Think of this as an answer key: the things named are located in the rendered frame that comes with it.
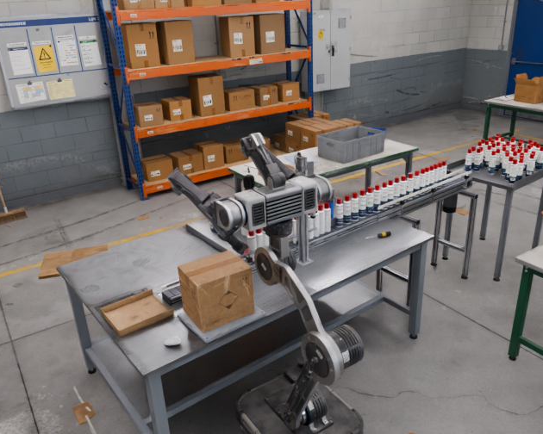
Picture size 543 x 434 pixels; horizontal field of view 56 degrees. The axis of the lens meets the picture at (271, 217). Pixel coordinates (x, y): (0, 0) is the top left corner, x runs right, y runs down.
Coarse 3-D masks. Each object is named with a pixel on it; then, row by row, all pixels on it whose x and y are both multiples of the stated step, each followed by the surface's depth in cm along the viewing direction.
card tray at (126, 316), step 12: (132, 300) 281; (144, 300) 283; (156, 300) 282; (108, 312) 274; (120, 312) 273; (132, 312) 273; (144, 312) 272; (156, 312) 272; (168, 312) 267; (120, 324) 263; (132, 324) 262; (144, 324) 260; (120, 336) 253
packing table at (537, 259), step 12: (528, 252) 324; (540, 252) 324; (528, 264) 313; (540, 264) 310; (528, 276) 320; (540, 276) 314; (528, 288) 324; (528, 300) 329; (516, 312) 334; (516, 324) 336; (516, 336) 339; (516, 348) 342; (540, 348) 327
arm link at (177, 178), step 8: (176, 168) 269; (168, 176) 268; (176, 176) 266; (176, 184) 273; (184, 184) 260; (192, 184) 257; (192, 192) 254; (200, 192) 252; (200, 200) 249; (208, 208) 243
